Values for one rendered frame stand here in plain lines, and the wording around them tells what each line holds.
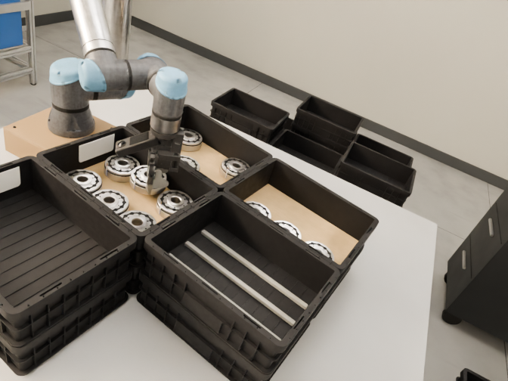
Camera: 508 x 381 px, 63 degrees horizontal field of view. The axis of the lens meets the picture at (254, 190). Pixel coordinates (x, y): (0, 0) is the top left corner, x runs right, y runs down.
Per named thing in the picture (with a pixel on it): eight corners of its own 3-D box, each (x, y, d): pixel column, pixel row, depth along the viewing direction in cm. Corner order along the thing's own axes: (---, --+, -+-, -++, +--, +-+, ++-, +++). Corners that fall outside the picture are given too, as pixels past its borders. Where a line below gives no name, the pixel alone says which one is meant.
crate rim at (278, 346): (140, 246, 96) (140, 238, 95) (218, 196, 118) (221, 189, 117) (280, 357, 83) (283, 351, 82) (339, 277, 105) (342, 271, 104)
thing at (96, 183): (54, 178, 113) (54, 177, 113) (85, 166, 121) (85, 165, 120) (78, 198, 110) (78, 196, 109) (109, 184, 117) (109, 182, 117)
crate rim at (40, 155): (33, 161, 109) (32, 153, 108) (122, 130, 131) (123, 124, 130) (140, 246, 96) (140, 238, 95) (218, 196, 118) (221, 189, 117)
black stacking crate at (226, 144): (121, 155, 137) (124, 125, 130) (181, 131, 159) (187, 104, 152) (212, 219, 124) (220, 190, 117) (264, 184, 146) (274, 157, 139)
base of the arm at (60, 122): (37, 126, 139) (35, 100, 133) (69, 110, 151) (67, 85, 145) (75, 143, 137) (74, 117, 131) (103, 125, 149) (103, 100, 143)
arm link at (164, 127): (151, 119, 100) (152, 102, 106) (149, 134, 103) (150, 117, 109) (182, 123, 103) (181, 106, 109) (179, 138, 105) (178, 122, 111)
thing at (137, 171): (123, 174, 119) (123, 172, 118) (149, 162, 126) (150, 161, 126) (148, 192, 115) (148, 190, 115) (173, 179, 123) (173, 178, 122)
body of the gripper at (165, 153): (177, 175, 113) (184, 138, 106) (144, 171, 110) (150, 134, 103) (176, 158, 119) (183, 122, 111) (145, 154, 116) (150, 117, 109)
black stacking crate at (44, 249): (-92, 240, 92) (-104, 201, 86) (35, 190, 114) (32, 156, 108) (17, 354, 79) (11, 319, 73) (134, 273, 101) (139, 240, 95)
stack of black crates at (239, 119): (196, 165, 260) (210, 100, 234) (218, 147, 284) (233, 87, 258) (251, 193, 253) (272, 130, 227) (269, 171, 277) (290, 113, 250)
